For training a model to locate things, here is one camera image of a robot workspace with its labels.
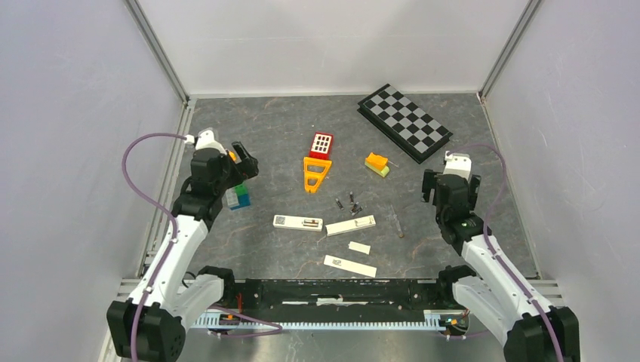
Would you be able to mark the long white remote back cover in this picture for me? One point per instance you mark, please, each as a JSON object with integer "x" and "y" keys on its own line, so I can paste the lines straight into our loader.
{"x": 350, "y": 266}

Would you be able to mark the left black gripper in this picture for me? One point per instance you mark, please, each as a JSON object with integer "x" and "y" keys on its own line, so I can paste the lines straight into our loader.
{"x": 242, "y": 170}

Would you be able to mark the white remote control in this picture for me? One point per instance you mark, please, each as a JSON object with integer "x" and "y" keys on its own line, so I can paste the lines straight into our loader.
{"x": 351, "y": 225}
{"x": 300, "y": 223}

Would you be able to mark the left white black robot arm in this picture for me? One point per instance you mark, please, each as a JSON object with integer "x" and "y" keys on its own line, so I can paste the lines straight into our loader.
{"x": 151, "y": 324}

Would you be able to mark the white battery cover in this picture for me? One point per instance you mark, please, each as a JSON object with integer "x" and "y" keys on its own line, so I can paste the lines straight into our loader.
{"x": 360, "y": 248}

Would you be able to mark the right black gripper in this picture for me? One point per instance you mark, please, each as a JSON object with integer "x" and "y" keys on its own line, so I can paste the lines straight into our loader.
{"x": 429, "y": 182}

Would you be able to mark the orange triangular plastic frame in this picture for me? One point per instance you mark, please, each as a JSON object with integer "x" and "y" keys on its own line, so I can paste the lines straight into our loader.
{"x": 314, "y": 171}

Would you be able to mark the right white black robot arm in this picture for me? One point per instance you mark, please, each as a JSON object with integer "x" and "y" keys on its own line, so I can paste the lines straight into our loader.
{"x": 528, "y": 325}

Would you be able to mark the green blue grey blocks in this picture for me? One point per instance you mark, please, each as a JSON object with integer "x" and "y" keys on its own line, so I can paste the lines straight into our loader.
{"x": 237, "y": 197}

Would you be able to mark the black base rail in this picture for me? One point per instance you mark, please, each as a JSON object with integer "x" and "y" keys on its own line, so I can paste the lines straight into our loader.
{"x": 338, "y": 300}

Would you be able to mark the black grey checkerboard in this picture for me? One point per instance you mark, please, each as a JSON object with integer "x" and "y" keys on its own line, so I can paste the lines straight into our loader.
{"x": 400, "y": 119}

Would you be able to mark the orange green toy block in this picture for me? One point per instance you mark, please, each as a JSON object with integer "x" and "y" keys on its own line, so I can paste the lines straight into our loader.
{"x": 377, "y": 164}

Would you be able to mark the white slotted cable duct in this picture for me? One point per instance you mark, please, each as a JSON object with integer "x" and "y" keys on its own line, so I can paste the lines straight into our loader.
{"x": 215, "y": 320}

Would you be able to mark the red white window block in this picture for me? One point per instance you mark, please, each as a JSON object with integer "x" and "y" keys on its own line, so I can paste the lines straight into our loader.
{"x": 321, "y": 146}

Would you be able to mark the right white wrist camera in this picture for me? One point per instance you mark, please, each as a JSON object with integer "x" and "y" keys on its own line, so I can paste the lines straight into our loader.
{"x": 458, "y": 164}

